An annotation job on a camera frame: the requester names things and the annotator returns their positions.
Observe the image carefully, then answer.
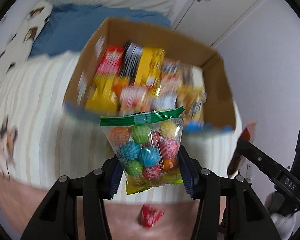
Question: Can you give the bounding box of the striped cream quilt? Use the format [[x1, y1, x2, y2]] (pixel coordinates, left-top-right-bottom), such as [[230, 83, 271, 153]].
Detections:
[[0, 51, 243, 204]]

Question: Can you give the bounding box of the blue cardboard snack box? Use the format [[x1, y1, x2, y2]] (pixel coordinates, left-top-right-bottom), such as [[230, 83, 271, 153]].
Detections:
[[63, 18, 236, 131]]

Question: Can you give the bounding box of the big yellow black bag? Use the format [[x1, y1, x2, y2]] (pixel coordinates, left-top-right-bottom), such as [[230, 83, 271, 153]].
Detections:
[[134, 47, 166, 87]]

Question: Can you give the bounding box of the colourful candy ball bag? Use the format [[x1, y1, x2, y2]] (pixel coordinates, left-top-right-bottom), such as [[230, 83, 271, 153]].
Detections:
[[100, 107, 185, 195]]

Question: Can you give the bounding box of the white door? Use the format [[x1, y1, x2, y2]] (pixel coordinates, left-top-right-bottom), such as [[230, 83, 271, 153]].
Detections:
[[172, 0, 259, 46]]

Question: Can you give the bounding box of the red box snack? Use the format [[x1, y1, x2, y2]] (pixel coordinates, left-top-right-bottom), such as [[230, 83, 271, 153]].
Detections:
[[96, 46, 125, 76]]

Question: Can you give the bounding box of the blue bed sheet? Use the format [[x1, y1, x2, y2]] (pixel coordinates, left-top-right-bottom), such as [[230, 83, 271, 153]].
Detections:
[[30, 4, 171, 57]]

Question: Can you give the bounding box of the yellow chip bag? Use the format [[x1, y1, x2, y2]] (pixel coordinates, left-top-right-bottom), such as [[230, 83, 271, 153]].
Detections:
[[85, 75, 119, 115]]

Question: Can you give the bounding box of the bear print pillow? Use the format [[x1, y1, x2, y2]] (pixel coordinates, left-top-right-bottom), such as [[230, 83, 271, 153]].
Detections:
[[0, 1, 52, 83]]

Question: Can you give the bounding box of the small red snack packet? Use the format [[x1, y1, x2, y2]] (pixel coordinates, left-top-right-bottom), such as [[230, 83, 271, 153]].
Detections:
[[139, 205, 164, 228]]

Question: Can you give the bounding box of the orange cartoon snack bag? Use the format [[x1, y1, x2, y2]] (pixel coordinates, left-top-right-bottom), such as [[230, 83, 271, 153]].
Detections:
[[119, 86, 151, 115]]

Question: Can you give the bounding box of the dark red snack packet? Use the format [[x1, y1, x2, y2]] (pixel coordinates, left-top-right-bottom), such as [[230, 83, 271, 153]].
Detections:
[[227, 120, 257, 179]]

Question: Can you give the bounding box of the yellow biscuit bag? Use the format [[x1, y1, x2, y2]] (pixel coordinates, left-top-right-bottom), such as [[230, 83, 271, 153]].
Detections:
[[177, 64, 207, 125]]

